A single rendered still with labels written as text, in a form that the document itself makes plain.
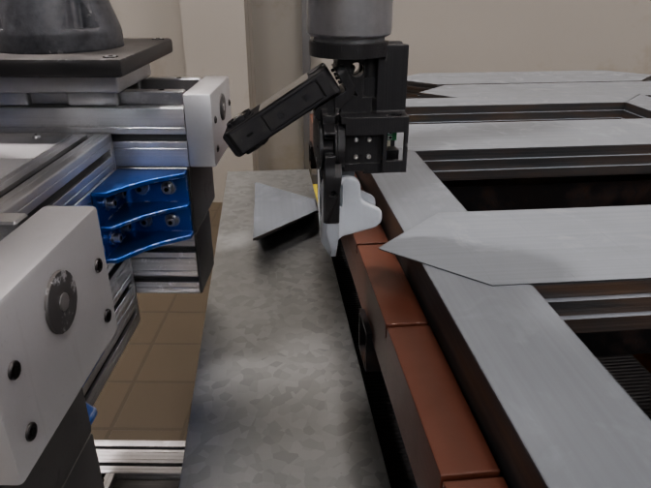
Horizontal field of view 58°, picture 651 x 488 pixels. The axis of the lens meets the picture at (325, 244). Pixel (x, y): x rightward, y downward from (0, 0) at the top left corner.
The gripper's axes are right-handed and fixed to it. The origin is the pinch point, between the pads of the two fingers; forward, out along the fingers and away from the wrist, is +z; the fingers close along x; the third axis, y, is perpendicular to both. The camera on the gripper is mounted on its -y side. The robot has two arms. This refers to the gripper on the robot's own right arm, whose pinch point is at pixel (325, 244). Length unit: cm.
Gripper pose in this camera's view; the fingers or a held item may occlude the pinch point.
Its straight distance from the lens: 60.1
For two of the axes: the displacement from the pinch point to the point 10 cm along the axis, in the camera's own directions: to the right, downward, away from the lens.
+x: -1.0, -4.2, 9.0
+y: 9.9, -0.4, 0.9
